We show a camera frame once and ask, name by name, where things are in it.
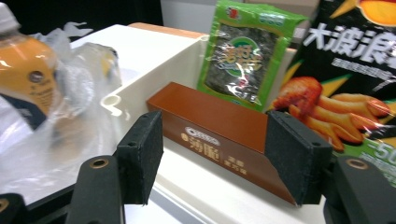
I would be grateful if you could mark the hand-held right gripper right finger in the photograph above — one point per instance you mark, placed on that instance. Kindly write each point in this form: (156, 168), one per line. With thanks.
(295, 158)

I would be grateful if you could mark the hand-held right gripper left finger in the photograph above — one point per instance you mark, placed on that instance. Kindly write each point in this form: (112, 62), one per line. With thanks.
(141, 155)

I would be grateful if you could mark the white plastic tray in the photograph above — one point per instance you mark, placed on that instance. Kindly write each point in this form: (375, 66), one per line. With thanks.
(199, 193)

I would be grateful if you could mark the brown cardboard box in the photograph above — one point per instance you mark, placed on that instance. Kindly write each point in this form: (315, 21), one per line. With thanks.
(211, 118)

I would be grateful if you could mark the clear printed plastic bag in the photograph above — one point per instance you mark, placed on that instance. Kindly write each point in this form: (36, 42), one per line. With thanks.
(77, 84)

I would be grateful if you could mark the black and orange chips bag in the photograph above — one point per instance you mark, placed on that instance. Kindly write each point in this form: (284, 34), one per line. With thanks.
(351, 77)

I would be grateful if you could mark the green seaweed snack packet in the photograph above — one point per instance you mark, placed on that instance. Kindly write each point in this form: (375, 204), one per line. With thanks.
(246, 59)

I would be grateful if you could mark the orange juice bottle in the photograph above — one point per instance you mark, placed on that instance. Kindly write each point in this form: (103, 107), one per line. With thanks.
(28, 71)

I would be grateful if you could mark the white cabinet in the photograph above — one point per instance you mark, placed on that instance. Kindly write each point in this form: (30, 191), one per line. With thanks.
(186, 14)

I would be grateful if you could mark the black curtain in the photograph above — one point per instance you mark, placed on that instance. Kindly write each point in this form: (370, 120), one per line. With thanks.
(93, 12)

